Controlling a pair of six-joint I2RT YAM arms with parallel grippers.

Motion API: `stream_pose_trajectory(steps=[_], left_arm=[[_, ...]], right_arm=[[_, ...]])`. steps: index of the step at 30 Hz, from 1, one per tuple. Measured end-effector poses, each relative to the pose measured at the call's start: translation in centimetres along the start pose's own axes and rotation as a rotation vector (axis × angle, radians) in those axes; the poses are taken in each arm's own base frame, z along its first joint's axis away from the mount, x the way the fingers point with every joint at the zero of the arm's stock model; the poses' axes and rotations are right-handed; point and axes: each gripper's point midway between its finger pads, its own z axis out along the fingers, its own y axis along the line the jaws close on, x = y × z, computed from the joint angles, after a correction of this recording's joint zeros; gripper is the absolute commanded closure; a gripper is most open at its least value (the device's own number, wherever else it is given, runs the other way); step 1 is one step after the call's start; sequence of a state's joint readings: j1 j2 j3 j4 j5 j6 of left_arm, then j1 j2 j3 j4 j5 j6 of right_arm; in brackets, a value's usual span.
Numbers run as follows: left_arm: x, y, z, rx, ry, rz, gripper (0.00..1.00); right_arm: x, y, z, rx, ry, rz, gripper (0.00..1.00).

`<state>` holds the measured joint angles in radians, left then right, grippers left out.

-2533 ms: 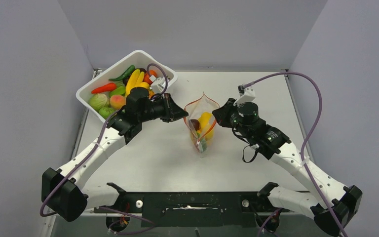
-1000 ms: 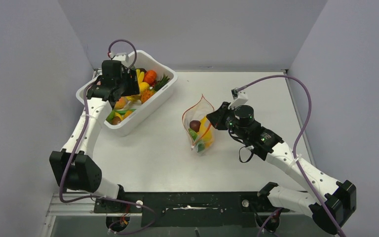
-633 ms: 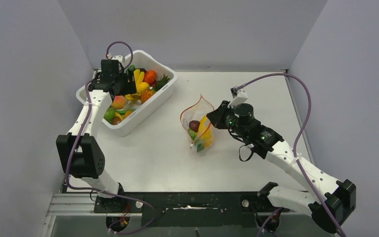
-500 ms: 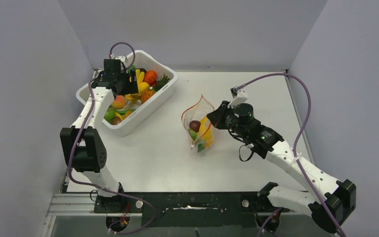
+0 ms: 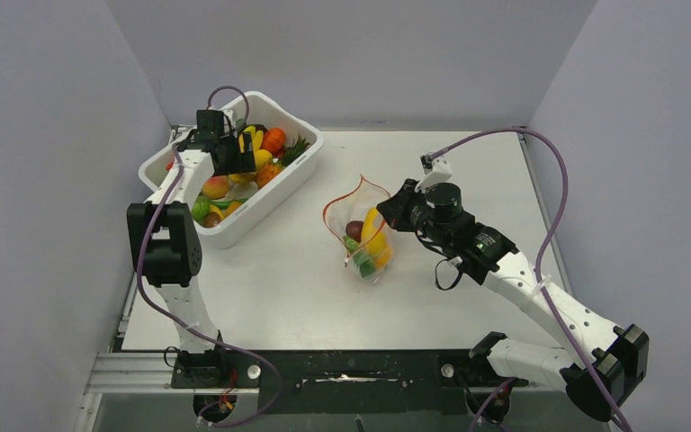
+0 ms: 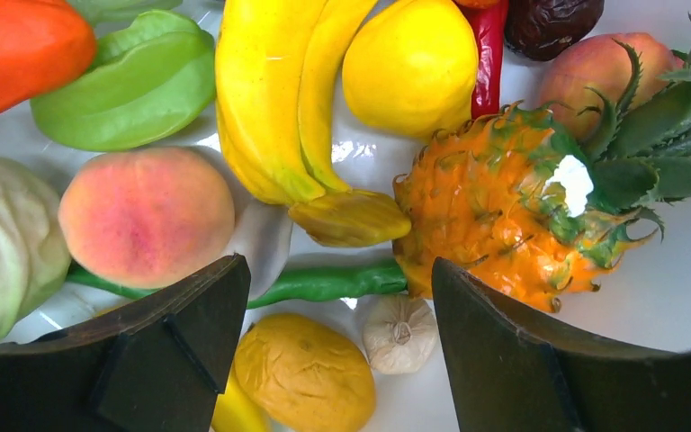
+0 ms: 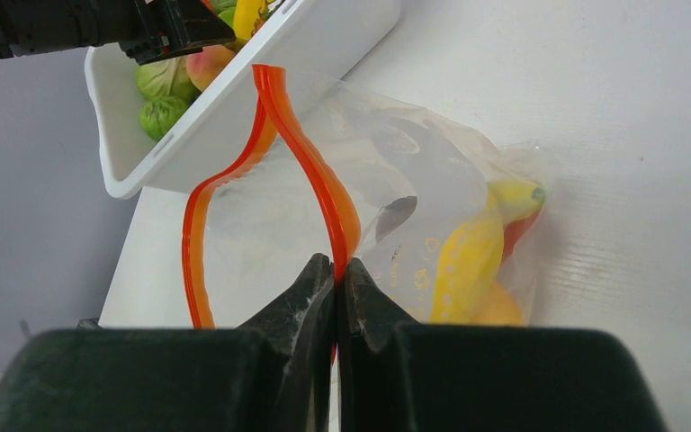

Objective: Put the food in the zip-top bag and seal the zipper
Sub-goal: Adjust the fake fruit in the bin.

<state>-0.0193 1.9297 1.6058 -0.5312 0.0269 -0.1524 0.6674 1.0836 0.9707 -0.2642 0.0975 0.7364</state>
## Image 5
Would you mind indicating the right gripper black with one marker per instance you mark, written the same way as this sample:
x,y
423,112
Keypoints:
x,y
396,209

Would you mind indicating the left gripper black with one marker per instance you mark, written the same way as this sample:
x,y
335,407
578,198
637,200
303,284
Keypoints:
x,y
243,162

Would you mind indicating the yellow banana bunch toy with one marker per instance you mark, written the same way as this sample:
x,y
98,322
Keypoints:
x,y
252,136

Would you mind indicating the yellow mango toy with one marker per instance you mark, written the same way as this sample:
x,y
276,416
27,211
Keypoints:
x,y
373,236

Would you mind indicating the clear zip bag red zipper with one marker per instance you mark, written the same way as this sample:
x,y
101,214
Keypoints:
x,y
353,219

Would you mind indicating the yellow bell pepper toy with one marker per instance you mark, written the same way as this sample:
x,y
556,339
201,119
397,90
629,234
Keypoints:
x,y
382,257

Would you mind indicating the dark purple plum toy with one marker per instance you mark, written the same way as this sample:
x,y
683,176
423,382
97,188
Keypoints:
x,y
354,229

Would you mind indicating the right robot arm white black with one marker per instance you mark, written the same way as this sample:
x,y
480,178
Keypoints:
x,y
597,363

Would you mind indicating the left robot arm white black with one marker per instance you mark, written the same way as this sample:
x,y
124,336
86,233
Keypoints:
x,y
166,250

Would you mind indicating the peach toy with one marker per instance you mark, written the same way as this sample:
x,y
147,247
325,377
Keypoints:
x,y
216,187

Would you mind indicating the yellow lemon toy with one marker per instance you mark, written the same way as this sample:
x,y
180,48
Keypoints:
x,y
262,157

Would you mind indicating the pineapple toy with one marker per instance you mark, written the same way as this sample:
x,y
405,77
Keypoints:
x,y
271,169

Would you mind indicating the green cucumber toy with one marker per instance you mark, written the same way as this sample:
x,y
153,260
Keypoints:
x,y
223,205

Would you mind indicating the orange tomato toy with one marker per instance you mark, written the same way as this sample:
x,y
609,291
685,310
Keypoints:
x,y
274,141

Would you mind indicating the white plastic bin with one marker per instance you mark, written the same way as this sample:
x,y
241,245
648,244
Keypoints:
x,y
266,111

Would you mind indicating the green cabbage toy lower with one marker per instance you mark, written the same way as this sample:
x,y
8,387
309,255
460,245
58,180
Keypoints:
x,y
200,208

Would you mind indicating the brown potato toy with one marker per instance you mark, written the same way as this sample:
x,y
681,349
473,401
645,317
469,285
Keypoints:
x,y
211,220

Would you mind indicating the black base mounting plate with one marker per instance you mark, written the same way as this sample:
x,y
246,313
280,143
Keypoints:
x,y
231,388

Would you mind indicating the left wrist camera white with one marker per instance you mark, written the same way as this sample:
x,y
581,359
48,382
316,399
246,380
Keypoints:
x,y
230,117

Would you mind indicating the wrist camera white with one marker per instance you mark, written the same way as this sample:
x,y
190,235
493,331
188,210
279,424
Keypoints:
x,y
230,117
437,170

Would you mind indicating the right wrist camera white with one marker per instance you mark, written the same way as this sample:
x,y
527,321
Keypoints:
x,y
437,170

